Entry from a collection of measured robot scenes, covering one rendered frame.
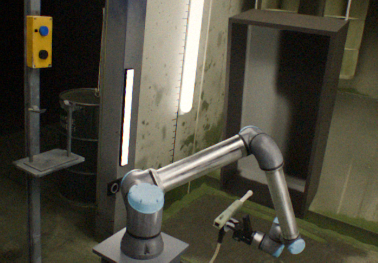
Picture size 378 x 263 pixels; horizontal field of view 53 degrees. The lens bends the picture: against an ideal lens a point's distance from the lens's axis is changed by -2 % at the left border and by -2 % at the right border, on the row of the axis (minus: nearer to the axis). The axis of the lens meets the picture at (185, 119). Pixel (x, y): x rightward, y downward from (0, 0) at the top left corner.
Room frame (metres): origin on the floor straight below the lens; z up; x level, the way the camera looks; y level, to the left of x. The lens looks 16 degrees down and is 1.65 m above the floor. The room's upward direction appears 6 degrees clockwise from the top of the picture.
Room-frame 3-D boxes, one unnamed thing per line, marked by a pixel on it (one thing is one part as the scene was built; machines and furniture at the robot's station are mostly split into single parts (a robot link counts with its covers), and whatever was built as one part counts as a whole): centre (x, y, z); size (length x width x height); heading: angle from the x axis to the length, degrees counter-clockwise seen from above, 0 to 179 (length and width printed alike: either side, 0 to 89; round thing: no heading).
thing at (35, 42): (1.95, 0.79, 1.42); 0.12 x 0.06 x 0.26; 150
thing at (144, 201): (1.45, 0.13, 0.83); 0.17 x 0.15 x 0.18; 18
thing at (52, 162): (1.90, 0.70, 0.95); 0.26 x 0.15 x 0.32; 150
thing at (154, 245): (1.44, 0.13, 0.69); 0.19 x 0.19 x 0.10
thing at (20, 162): (1.91, 0.72, 0.78); 0.31 x 0.23 x 0.01; 150
